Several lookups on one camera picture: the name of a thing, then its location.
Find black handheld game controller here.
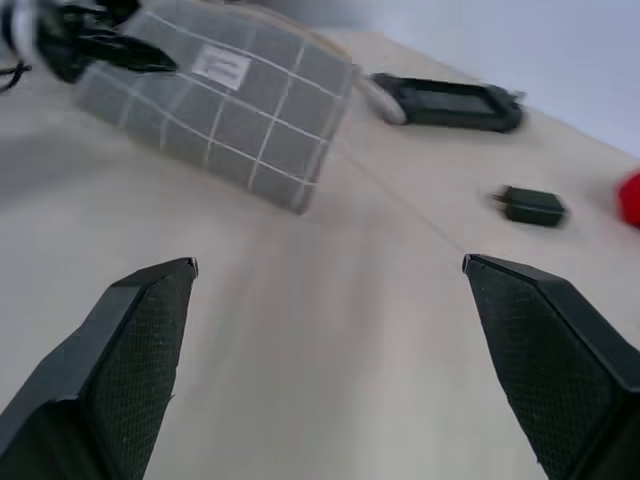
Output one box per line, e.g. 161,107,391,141
372,72,525,134

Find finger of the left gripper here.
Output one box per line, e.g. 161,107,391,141
97,0,144,24
79,30,179,75

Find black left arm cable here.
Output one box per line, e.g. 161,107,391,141
0,62,33,93

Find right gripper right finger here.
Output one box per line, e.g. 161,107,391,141
460,253,640,480

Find red cloth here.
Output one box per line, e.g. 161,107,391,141
613,169,640,225

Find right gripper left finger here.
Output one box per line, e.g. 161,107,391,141
0,257,199,480

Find black power adapter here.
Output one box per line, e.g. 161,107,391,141
492,184,571,229

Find grey checked pouch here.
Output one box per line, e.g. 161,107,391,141
73,0,407,216

